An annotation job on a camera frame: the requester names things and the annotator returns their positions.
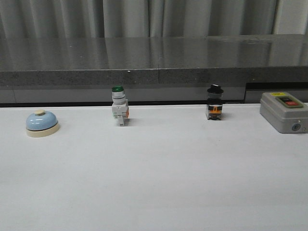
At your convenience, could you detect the green pushbutton switch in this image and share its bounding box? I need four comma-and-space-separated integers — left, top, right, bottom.
112, 86, 129, 126

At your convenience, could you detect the grey curtain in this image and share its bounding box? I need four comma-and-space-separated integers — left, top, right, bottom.
0, 0, 308, 39

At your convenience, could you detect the grey stone counter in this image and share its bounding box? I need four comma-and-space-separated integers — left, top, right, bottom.
0, 35, 308, 106

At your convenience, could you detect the blue and cream call bell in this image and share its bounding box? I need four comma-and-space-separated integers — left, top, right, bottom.
26, 109, 60, 138

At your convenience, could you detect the black selector switch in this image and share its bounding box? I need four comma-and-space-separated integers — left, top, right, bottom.
206, 84, 224, 120

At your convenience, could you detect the grey pushbutton switch box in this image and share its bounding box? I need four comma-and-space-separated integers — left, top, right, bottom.
260, 92, 308, 134

